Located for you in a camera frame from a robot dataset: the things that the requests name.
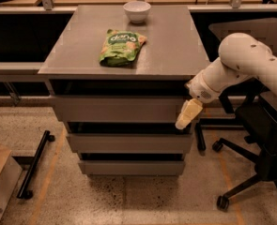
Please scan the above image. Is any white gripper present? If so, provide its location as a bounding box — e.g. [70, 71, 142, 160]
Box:
[176, 67, 221, 129]

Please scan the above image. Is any grey top drawer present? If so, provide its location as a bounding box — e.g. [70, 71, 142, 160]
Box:
[50, 96, 184, 123]

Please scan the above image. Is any grey drawer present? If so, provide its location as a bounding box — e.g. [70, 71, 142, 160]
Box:
[67, 134, 192, 154]
[78, 160, 185, 176]
[50, 96, 184, 123]

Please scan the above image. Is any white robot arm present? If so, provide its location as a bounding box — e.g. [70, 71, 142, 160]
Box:
[176, 33, 277, 129]

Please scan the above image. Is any grey drawer cabinet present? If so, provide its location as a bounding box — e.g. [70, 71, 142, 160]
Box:
[39, 6, 209, 162]

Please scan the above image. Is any grey middle drawer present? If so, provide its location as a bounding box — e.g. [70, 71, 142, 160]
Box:
[67, 134, 192, 154]

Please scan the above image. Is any grey bottom drawer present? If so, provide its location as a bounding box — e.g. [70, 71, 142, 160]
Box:
[78, 160, 185, 176]

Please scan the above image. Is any black desk foot right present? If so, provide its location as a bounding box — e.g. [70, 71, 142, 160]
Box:
[195, 123, 206, 151]

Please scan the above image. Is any black office chair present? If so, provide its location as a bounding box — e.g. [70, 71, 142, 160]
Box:
[209, 18, 277, 211]

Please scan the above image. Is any green snack bag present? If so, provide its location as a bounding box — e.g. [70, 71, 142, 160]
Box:
[99, 29, 147, 67]

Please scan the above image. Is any white ceramic bowl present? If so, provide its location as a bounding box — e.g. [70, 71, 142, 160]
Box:
[123, 1, 151, 23]

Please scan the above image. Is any black table leg foot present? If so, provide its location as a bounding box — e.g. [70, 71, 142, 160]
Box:
[16, 130, 55, 200]

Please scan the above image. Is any cardboard box on crate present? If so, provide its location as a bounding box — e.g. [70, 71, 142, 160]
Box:
[0, 131, 23, 223]

